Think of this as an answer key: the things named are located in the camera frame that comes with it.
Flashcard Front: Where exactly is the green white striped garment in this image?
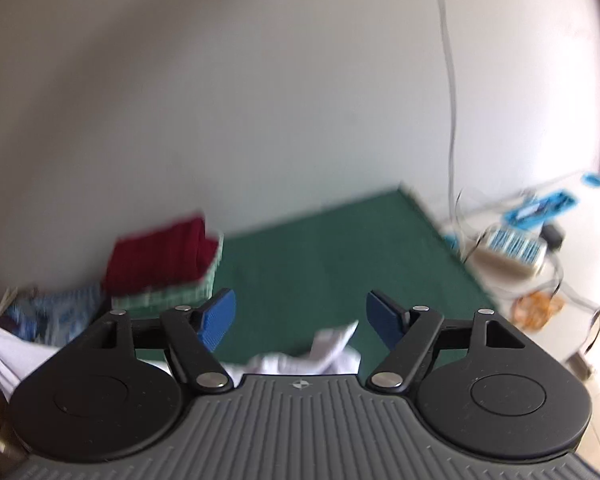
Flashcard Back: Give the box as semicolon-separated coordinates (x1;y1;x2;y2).
111;234;224;318

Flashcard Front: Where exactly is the red folded sweater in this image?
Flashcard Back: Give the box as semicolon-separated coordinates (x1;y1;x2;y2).
102;216;221;297

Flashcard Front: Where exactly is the green table cloth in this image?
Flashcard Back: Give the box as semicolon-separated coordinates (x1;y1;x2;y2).
162;191;494;382

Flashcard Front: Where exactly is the blue white patterned towel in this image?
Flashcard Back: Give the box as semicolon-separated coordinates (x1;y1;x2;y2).
0;284;105;347

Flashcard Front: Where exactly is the blue package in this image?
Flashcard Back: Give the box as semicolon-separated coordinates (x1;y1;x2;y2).
502;190;578;230

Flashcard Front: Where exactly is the white hanging cable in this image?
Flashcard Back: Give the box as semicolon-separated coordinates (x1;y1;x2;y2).
429;0;461;221

